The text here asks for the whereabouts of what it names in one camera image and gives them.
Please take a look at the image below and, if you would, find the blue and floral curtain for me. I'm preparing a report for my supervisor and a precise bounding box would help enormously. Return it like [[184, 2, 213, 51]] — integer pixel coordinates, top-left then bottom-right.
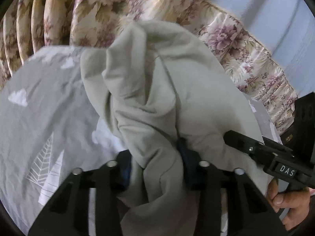
[[0, 0, 315, 136]]

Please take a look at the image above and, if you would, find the beige zip jacket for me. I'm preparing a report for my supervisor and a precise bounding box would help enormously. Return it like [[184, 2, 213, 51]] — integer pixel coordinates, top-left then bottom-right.
[[81, 21, 269, 235]]

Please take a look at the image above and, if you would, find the person's right hand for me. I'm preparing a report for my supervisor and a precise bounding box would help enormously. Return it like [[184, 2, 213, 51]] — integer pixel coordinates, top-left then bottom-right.
[[266, 178, 310, 231]]

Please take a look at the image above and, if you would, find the dark wooden cabinet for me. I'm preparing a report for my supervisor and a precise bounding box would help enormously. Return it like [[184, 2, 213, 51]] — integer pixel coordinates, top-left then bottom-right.
[[281, 92, 314, 152]]

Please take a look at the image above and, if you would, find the grey patterned bed sheet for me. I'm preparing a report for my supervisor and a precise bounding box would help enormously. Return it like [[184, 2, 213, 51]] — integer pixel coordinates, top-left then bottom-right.
[[0, 45, 283, 236]]

